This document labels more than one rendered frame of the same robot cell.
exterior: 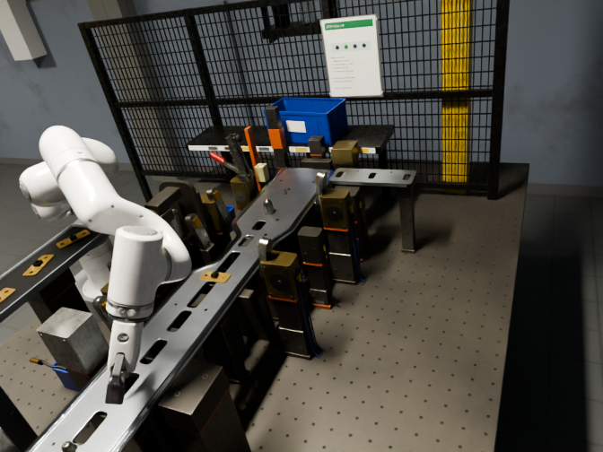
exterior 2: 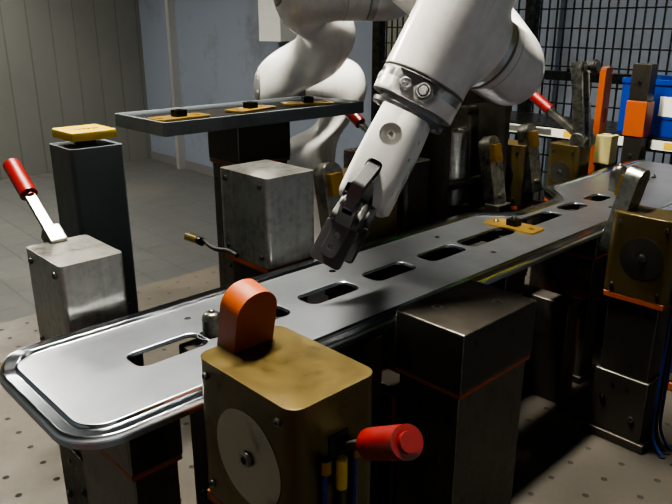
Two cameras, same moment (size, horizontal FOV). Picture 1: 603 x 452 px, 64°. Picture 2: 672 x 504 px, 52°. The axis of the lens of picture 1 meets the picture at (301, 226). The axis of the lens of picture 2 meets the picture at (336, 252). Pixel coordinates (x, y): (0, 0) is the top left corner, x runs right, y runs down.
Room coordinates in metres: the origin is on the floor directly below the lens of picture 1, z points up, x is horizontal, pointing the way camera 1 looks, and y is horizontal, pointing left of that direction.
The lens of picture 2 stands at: (0.06, 0.21, 1.29)
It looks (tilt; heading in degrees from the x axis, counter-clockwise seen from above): 19 degrees down; 18
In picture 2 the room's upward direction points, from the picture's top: straight up
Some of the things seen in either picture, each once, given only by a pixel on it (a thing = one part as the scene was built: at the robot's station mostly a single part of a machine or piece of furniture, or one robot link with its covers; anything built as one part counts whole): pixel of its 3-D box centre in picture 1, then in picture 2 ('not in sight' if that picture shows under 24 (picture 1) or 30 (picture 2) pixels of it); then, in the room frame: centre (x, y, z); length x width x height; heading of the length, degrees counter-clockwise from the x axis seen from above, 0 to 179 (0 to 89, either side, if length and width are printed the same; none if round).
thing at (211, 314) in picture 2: (69, 449); (212, 328); (0.60, 0.51, 1.00); 0.02 x 0.02 x 0.04
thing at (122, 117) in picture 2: (38, 269); (248, 112); (1.02, 0.66, 1.16); 0.37 x 0.14 x 0.02; 151
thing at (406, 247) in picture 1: (406, 215); not in sight; (1.42, -0.37, 0.84); 0.05 x 0.05 x 0.29; 61
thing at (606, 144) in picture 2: (270, 208); (597, 217); (1.60, 0.10, 0.88); 0.04 x 0.04 x 0.37; 61
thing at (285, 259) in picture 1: (294, 308); (645, 334); (1.02, 0.06, 0.87); 0.12 x 0.07 x 0.35; 61
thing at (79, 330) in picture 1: (95, 382); (264, 313); (0.86, 0.57, 0.90); 0.13 x 0.08 x 0.41; 61
